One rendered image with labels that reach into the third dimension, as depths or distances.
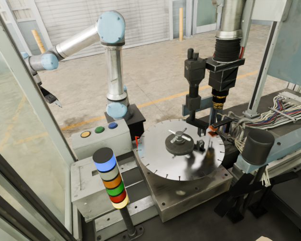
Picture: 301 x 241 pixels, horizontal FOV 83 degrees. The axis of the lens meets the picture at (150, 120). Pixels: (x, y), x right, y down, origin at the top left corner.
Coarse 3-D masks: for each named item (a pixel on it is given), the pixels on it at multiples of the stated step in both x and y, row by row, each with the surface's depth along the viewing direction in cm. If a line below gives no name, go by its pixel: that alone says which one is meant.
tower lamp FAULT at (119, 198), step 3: (123, 189) 44; (123, 192) 44; (108, 195) 44; (120, 195) 44; (123, 195) 45; (111, 198) 44; (114, 198) 44; (117, 198) 44; (120, 198) 44; (123, 198) 45; (114, 201) 45; (117, 201) 44; (120, 201) 45
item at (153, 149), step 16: (160, 128) 76; (176, 128) 75; (192, 128) 74; (208, 128) 73; (144, 144) 68; (160, 144) 68; (208, 144) 65; (144, 160) 62; (160, 160) 61; (176, 160) 60; (192, 160) 60; (208, 160) 59; (176, 176) 55
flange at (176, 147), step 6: (168, 138) 69; (192, 138) 67; (168, 144) 66; (174, 144) 65; (180, 144) 64; (186, 144) 65; (192, 144) 65; (174, 150) 63; (180, 150) 63; (186, 150) 63
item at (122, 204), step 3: (126, 195) 46; (126, 198) 47; (111, 201) 46; (123, 201) 46; (126, 201) 47; (114, 204) 46; (117, 204) 45; (120, 204) 45; (123, 204) 46; (126, 204) 47; (114, 207) 47; (117, 207) 46; (120, 207) 46; (123, 207) 47
